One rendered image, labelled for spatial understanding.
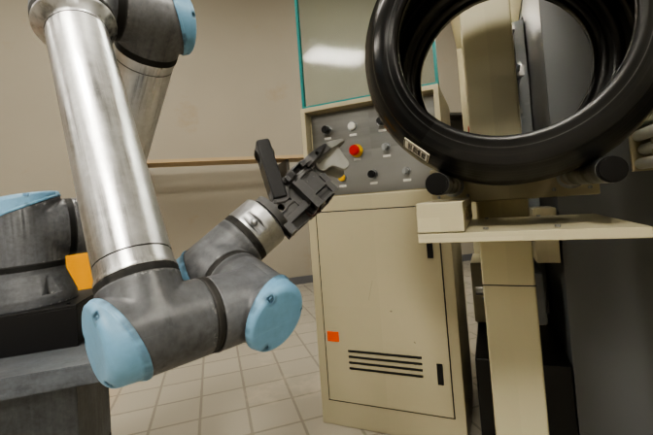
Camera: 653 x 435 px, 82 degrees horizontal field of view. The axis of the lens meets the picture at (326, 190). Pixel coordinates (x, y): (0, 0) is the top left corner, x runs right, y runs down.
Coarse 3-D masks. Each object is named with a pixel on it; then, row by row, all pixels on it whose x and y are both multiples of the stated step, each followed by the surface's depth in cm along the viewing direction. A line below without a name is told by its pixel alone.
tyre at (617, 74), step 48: (384, 0) 76; (432, 0) 95; (480, 0) 94; (576, 0) 85; (624, 0) 78; (384, 48) 75; (624, 48) 80; (384, 96) 76; (624, 96) 60; (432, 144) 72; (480, 144) 68; (528, 144) 65; (576, 144) 63
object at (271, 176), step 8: (256, 144) 66; (264, 144) 65; (256, 152) 66; (264, 152) 65; (272, 152) 65; (264, 160) 64; (272, 160) 65; (264, 168) 64; (272, 168) 64; (264, 176) 65; (272, 176) 64; (280, 176) 64; (264, 184) 67; (272, 184) 63; (280, 184) 63; (272, 192) 63; (280, 192) 63
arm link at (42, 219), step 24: (48, 192) 92; (0, 216) 85; (24, 216) 87; (48, 216) 90; (72, 216) 93; (0, 240) 85; (24, 240) 86; (48, 240) 90; (72, 240) 93; (0, 264) 85; (24, 264) 86
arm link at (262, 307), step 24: (216, 264) 51; (240, 264) 50; (264, 264) 51; (240, 288) 44; (264, 288) 45; (288, 288) 46; (240, 312) 43; (264, 312) 44; (288, 312) 47; (240, 336) 44; (264, 336) 45; (288, 336) 48
